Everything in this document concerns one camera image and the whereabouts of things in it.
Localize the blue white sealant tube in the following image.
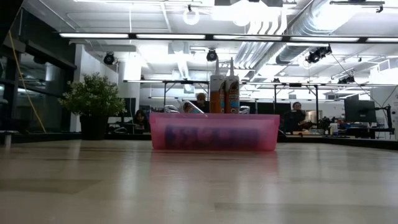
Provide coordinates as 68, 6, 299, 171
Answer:
163, 124, 261, 151

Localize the person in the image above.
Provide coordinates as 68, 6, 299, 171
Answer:
195, 92, 210, 113
282, 101, 312, 133
132, 108, 149, 131

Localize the pink plastic bin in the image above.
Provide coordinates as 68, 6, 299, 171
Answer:
149, 112, 280, 152

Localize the overhead light bar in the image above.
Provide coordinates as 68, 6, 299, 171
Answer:
58, 32, 398, 44

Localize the potted green plant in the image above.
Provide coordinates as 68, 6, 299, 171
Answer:
58, 72, 127, 141

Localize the black track light cluster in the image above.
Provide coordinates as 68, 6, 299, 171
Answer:
305, 45, 333, 65

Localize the black monitor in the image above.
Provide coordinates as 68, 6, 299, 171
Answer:
344, 98, 377, 123

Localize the black frame workstation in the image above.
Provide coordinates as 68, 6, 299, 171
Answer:
242, 81, 327, 118
124, 79, 210, 113

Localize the white ring lamp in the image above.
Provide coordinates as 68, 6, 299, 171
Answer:
182, 6, 201, 26

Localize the silver ventilation duct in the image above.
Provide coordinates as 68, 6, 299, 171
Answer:
275, 0, 352, 65

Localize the black aluminium table frame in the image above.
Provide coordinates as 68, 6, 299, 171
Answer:
0, 132, 398, 151

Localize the yellow cable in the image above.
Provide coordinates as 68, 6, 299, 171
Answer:
7, 29, 47, 134

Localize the white cylindrical post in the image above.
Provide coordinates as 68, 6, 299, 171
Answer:
0, 129, 18, 149

